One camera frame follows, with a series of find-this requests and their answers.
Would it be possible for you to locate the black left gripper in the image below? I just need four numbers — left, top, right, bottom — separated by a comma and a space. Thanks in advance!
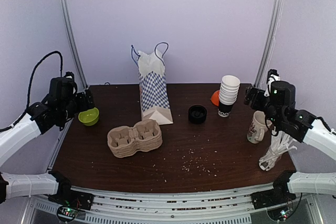
60, 88, 95, 122

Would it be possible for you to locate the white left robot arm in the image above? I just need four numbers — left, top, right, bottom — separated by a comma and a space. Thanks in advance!
1, 72, 95, 205

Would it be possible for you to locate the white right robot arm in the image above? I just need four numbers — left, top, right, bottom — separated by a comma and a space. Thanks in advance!
244, 69, 335, 204

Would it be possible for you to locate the green plastic bowl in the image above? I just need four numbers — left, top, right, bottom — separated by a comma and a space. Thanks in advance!
78, 108, 99, 126

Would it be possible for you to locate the white paper cup stack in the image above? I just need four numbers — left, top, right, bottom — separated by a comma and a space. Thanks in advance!
218, 75, 240, 118

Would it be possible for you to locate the ceramic mug with coral print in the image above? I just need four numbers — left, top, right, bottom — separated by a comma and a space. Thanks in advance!
247, 111, 272, 144

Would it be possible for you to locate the orange plastic bowl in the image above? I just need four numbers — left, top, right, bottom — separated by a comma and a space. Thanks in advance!
211, 90, 220, 106

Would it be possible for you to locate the black cup lid stack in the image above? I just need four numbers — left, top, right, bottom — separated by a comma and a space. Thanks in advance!
188, 105, 207, 124

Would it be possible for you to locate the cardboard cup carrier stack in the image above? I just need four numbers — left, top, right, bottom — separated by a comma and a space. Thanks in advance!
107, 119, 163, 158

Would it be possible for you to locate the blue checkered paper bag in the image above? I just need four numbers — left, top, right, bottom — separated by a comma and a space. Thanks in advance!
131, 42, 173, 125

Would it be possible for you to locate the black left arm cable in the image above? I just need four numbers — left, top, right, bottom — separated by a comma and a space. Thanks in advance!
0, 50, 64, 132

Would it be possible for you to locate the right aluminium frame post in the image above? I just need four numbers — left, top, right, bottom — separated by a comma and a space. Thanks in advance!
254, 0, 284, 88

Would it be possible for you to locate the aluminium frame post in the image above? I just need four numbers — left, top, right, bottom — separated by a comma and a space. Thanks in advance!
60, 0, 88, 88
254, 0, 284, 88

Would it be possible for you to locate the metal front rail base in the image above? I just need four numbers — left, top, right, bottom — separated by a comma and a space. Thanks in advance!
19, 183, 325, 223

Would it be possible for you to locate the left aluminium frame post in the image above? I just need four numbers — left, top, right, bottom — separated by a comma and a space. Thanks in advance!
60, 0, 88, 88

